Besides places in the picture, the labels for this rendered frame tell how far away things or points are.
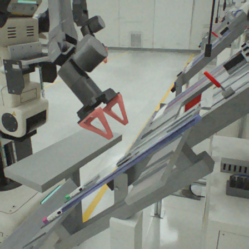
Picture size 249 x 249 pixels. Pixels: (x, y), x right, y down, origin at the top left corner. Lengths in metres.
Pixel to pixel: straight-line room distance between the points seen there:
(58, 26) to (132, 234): 0.53
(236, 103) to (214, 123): 0.08
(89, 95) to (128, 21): 9.40
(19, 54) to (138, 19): 8.64
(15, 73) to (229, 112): 0.94
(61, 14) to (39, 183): 0.69
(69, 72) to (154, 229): 1.36
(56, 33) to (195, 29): 8.96
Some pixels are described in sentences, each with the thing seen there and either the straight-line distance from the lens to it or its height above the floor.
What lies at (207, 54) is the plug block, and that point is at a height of 1.10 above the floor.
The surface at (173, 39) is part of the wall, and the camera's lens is 9.73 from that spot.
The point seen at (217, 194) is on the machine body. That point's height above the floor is 0.62.
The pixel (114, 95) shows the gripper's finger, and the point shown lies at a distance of 0.70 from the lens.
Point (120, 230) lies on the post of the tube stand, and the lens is 0.66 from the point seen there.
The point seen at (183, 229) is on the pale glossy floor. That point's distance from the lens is 1.88.
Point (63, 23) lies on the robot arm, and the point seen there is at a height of 1.22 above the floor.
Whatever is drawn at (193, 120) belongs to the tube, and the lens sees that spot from 0.51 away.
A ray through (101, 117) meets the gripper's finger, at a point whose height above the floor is 1.03.
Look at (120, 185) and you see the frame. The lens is 0.94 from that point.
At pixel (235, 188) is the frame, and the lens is 1.11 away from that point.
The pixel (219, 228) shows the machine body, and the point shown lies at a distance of 1.03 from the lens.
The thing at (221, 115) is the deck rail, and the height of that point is 0.98.
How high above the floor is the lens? 1.24
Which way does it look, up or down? 22 degrees down
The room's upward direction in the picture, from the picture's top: straight up
